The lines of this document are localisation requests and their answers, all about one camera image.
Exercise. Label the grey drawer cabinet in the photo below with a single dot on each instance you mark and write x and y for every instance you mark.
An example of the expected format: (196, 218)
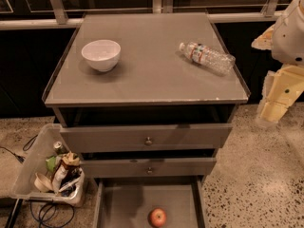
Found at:
(152, 84)

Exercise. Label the clear plastic water bottle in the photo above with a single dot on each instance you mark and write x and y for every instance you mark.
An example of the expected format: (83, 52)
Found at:
(217, 61)

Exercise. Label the grey drawer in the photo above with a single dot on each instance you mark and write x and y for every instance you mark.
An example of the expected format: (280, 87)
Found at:
(148, 167)
(131, 138)
(126, 203)

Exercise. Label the metal window railing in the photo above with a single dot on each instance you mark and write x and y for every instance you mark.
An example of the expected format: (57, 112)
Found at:
(52, 14)

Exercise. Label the grey top drawer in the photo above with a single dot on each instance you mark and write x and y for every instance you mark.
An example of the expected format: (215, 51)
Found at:
(131, 138)

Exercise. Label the small white cup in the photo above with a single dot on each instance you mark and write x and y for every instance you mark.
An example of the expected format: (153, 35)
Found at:
(42, 183)

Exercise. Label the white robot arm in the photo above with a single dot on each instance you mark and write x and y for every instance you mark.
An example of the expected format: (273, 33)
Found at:
(285, 40)

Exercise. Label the red apple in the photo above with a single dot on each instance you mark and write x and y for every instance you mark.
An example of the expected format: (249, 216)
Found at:
(157, 218)

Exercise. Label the crumpled wrappers and trash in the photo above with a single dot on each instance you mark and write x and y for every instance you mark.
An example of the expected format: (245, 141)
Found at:
(68, 169)

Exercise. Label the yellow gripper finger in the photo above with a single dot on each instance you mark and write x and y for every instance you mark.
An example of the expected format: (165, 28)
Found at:
(280, 91)
(264, 41)

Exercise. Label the white ceramic bowl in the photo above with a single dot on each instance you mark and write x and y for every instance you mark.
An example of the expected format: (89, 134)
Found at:
(102, 55)

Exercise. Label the grey middle drawer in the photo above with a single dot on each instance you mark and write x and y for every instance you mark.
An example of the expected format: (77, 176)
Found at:
(148, 167)

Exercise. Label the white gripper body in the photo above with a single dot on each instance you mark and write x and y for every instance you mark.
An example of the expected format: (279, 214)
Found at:
(289, 37)

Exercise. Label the grey bottom drawer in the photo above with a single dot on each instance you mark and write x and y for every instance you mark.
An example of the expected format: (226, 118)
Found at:
(126, 203)

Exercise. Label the clear plastic bin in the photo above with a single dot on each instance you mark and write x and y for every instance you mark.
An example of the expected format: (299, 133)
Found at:
(35, 163)

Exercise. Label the metal can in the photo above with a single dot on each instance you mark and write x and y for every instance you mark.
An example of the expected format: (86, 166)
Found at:
(59, 148)

